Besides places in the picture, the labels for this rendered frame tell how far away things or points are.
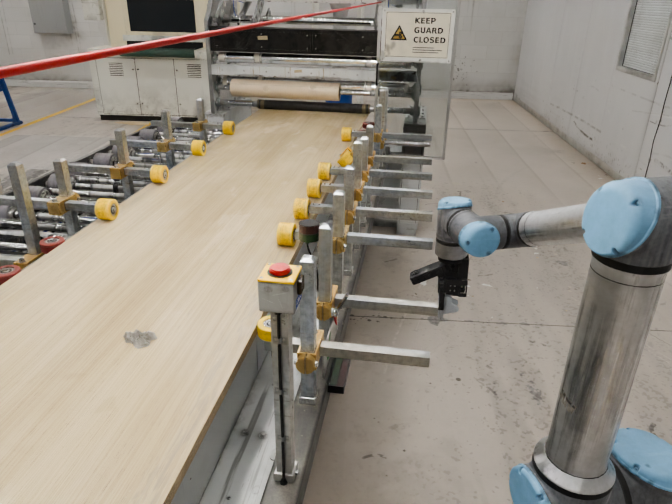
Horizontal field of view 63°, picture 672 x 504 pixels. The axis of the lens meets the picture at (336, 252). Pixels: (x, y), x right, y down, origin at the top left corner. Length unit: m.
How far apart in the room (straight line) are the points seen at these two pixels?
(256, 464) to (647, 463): 0.87
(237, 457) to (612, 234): 1.04
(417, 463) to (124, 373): 1.36
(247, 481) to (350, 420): 1.13
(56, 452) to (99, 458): 0.09
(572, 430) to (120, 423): 0.87
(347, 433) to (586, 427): 1.50
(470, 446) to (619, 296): 1.61
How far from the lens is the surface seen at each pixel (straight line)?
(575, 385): 1.07
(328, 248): 1.55
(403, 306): 1.66
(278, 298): 1.03
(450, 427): 2.55
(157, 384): 1.32
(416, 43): 3.93
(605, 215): 0.93
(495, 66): 10.48
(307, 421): 1.48
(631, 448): 1.32
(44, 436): 1.27
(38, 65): 0.52
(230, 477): 1.48
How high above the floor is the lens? 1.70
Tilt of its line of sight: 25 degrees down
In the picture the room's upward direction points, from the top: 1 degrees clockwise
